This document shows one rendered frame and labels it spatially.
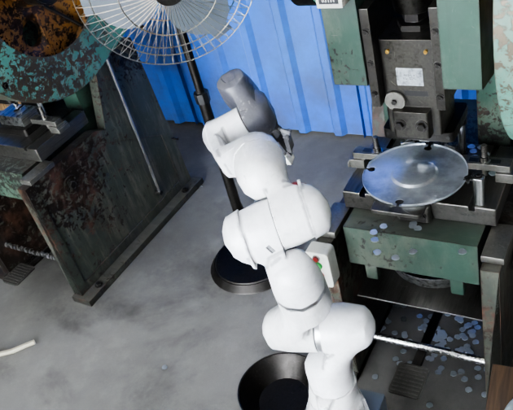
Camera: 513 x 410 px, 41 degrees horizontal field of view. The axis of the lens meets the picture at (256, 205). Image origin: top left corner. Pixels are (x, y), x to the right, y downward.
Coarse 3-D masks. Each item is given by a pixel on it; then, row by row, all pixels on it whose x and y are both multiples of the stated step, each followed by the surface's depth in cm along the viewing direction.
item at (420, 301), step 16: (384, 272) 231; (368, 288) 227; (384, 288) 225; (400, 288) 224; (416, 288) 222; (432, 288) 220; (448, 288) 219; (480, 288) 216; (400, 304) 219; (416, 304) 216; (432, 304) 215; (448, 304) 214; (464, 304) 212; (480, 304) 211; (480, 320) 206
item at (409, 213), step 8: (376, 200) 187; (400, 200) 184; (376, 208) 184; (384, 208) 183; (392, 208) 182; (400, 208) 182; (408, 208) 181; (416, 208) 180; (424, 208) 180; (400, 216) 196; (408, 216) 180; (416, 216) 178; (424, 216) 193
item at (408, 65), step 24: (408, 24) 174; (384, 48) 176; (408, 48) 173; (384, 72) 181; (408, 72) 177; (432, 72) 174; (408, 96) 182; (432, 96) 178; (408, 120) 183; (432, 120) 183
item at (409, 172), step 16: (416, 144) 202; (384, 160) 200; (400, 160) 198; (416, 160) 195; (432, 160) 195; (448, 160) 193; (464, 160) 191; (368, 176) 196; (384, 176) 194; (400, 176) 192; (416, 176) 190; (432, 176) 188; (448, 176) 188; (464, 176) 186; (368, 192) 189; (384, 192) 188; (400, 192) 187; (416, 192) 185; (432, 192) 184; (448, 192) 182
